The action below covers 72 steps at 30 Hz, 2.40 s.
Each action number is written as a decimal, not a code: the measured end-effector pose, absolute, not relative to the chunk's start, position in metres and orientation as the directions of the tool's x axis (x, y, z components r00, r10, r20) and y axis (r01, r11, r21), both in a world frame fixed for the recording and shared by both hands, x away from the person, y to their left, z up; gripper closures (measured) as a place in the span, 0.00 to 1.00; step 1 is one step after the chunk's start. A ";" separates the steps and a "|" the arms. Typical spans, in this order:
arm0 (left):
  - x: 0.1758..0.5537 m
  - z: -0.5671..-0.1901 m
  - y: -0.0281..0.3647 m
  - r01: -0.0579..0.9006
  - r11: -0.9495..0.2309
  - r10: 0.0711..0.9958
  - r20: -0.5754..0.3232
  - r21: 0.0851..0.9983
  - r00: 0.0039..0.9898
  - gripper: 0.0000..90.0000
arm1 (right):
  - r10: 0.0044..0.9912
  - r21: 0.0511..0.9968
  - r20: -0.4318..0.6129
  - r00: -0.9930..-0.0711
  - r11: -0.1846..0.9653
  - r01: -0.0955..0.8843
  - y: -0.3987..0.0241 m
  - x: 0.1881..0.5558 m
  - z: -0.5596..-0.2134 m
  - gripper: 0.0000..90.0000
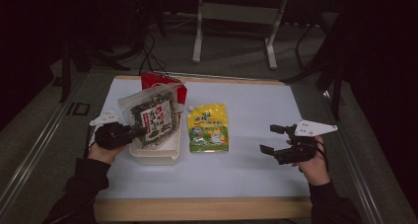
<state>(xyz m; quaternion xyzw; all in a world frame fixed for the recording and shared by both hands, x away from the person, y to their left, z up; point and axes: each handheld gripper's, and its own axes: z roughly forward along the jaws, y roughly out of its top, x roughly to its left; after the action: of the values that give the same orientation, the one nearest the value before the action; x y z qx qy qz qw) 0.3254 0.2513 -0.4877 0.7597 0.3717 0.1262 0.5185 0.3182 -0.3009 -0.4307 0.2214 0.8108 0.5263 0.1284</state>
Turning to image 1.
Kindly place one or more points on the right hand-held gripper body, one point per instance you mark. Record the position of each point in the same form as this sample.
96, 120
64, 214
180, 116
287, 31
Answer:
300, 145

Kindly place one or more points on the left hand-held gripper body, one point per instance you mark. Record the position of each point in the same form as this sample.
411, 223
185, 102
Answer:
111, 135

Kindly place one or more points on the clear dried seaweed packet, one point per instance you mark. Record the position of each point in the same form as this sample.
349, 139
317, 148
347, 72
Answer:
154, 118

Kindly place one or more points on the white plastic container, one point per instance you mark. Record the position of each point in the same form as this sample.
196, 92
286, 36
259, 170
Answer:
157, 156

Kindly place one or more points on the red seasoning packet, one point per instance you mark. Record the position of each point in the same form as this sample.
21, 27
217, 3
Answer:
149, 81

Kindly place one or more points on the person's left hand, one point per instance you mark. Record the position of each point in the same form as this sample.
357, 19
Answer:
103, 155

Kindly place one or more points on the person's right hand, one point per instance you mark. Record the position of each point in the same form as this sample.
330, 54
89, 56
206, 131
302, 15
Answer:
313, 169

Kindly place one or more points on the pale blue table mat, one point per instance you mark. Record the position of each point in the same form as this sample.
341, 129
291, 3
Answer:
230, 171

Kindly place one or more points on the yellow sauce pouch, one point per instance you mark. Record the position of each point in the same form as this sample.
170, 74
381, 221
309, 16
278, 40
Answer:
207, 128

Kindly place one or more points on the black stand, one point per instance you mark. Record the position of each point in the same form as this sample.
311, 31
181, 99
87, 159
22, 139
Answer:
335, 86
67, 66

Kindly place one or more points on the white metal stand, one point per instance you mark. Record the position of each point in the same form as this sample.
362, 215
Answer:
236, 13

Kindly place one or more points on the metal floor rail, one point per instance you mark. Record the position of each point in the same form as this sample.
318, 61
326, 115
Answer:
355, 168
33, 151

